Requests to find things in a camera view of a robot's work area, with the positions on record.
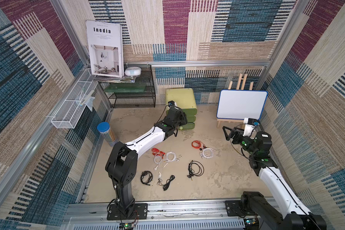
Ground white wire basket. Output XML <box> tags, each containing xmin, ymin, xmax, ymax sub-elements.
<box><xmin>51</xmin><ymin>68</ymin><xmax>97</xmax><ymax>129</ymax></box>

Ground black earphones middle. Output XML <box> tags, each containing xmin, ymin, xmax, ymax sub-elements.
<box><xmin>157</xmin><ymin>175</ymin><xmax>175</xmax><ymax>191</ymax></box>

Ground green drawer cabinet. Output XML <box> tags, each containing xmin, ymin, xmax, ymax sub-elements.
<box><xmin>165</xmin><ymin>88</ymin><xmax>197</xmax><ymax>130</ymax></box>

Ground pencil cup blue lid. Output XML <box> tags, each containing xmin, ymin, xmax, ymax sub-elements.
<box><xmin>97</xmin><ymin>122</ymin><xmax>118</xmax><ymax>147</ymax></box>

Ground Inedia magazine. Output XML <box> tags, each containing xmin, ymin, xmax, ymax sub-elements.
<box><xmin>86</xmin><ymin>20</ymin><xmax>124</xmax><ymax>78</ymax></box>

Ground white earphones right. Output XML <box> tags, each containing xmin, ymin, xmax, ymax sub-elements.
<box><xmin>200</xmin><ymin>148</ymin><xmax>216</xmax><ymax>159</ymax></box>

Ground white oval box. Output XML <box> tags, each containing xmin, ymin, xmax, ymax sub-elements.
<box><xmin>124</xmin><ymin>67</ymin><xmax>142</xmax><ymax>77</ymax></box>

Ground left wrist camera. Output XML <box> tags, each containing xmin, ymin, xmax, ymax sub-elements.
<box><xmin>168</xmin><ymin>101</ymin><xmax>176</xmax><ymax>107</ymax></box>

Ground black earphones left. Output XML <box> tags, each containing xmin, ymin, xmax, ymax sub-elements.
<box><xmin>140</xmin><ymin>171</ymin><xmax>153</xmax><ymax>186</ymax></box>

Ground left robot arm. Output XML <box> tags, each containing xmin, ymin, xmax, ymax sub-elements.
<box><xmin>105</xmin><ymin>101</ymin><xmax>187</xmax><ymax>218</ymax></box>

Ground red earphones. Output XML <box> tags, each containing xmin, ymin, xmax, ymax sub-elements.
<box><xmin>191</xmin><ymin>140</ymin><xmax>206</xmax><ymax>150</ymax></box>
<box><xmin>151</xmin><ymin>148</ymin><xmax>166</xmax><ymax>159</ymax></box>

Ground white earphones middle coil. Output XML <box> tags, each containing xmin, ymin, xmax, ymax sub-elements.
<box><xmin>163</xmin><ymin>151</ymin><xmax>182</xmax><ymax>168</ymax></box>

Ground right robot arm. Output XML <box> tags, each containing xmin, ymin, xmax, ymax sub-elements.
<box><xmin>222</xmin><ymin>126</ymin><xmax>327</xmax><ymax>230</ymax></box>

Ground white earphones left coil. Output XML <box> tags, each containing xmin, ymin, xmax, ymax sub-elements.
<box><xmin>153</xmin><ymin>155</ymin><xmax>163</xmax><ymax>170</ymax></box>

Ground black earphones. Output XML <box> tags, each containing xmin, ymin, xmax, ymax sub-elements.
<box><xmin>140</xmin><ymin>171</ymin><xmax>153</xmax><ymax>186</ymax></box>
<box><xmin>157</xmin><ymin>175</ymin><xmax>175</xmax><ymax>191</ymax></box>
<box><xmin>187</xmin><ymin>160</ymin><xmax>205</xmax><ymax>180</ymax></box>

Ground white earphones coil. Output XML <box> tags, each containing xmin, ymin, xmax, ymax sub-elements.
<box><xmin>163</xmin><ymin>151</ymin><xmax>182</xmax><ymax>168</ymax></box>
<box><xmin>153</xmin><ymin>155</ymin><xmax>163</xmax><ymax>170</ymax></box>

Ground green tray on shelf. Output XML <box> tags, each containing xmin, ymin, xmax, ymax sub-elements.
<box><xmin>104</xmin><ymin>83</ymin><xmax>146</xmax><ymax>93</ymax></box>

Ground black earphones right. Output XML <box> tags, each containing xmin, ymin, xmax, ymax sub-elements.
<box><xmin>187</xmin><ymin>160</ymin><xmax>205</xmax><ymax>180</ymax></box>

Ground black wire mesh shelf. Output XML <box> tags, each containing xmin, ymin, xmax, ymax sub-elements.
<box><xmin>95</xmin><ymin>64</ymin><xmax>156</xmax><ymax>108</ymax></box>

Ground blue framed whiteboard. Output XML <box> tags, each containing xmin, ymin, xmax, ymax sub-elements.
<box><xmin>217</xmin><ymin>90</ymin><xmax>268</xmax><ymax>120</ymax></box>

